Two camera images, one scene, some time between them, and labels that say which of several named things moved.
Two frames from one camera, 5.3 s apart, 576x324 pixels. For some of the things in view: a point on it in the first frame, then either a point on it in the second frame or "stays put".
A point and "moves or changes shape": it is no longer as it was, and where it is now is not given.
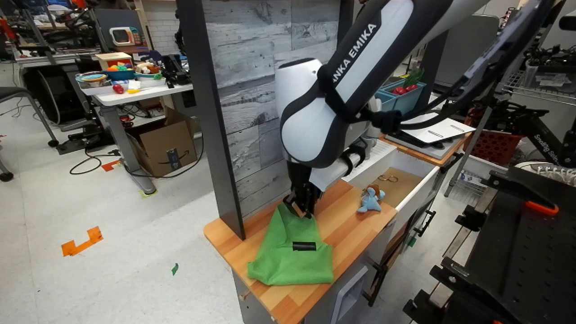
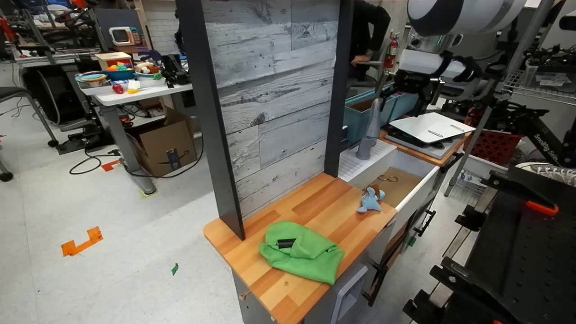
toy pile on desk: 125,70 stays put
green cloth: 292,252 moves or changes shape
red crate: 496,147 stays put
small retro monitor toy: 123,36 stays put
